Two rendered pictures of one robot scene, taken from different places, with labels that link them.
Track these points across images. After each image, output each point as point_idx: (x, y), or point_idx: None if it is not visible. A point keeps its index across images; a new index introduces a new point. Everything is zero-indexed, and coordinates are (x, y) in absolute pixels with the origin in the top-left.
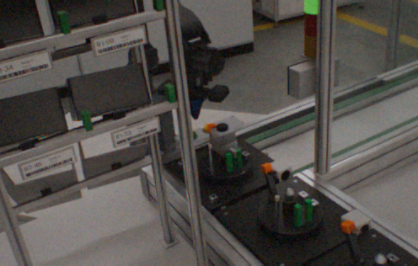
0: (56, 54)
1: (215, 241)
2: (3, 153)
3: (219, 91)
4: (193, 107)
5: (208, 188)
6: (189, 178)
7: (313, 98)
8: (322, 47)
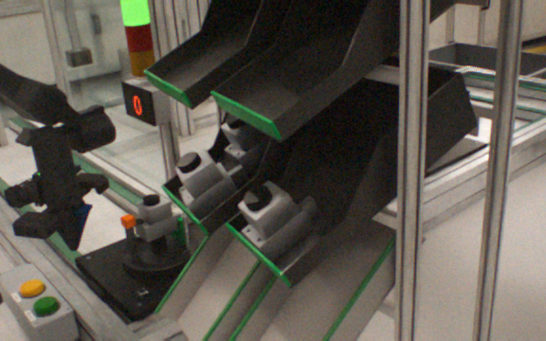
0: None
1: None
2: (388, 208)
3: (98, 174)
4: (82, 223)
5: None
6: None
7: None
8: (163, 56)
